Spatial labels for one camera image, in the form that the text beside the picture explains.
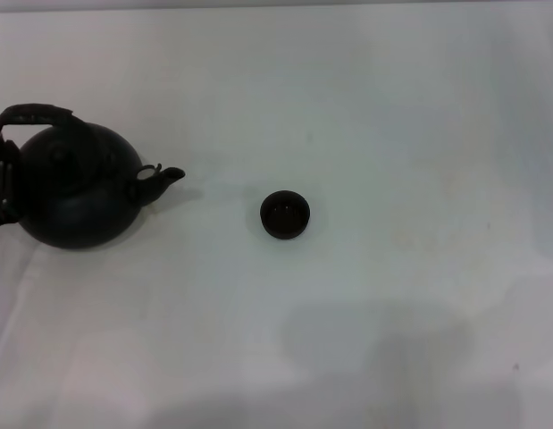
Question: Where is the dark cast iron teapot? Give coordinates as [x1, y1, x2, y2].
[0, 102, 187, 250]

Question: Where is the small dark teacup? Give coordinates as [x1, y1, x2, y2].
[259, 189, 312, 240]

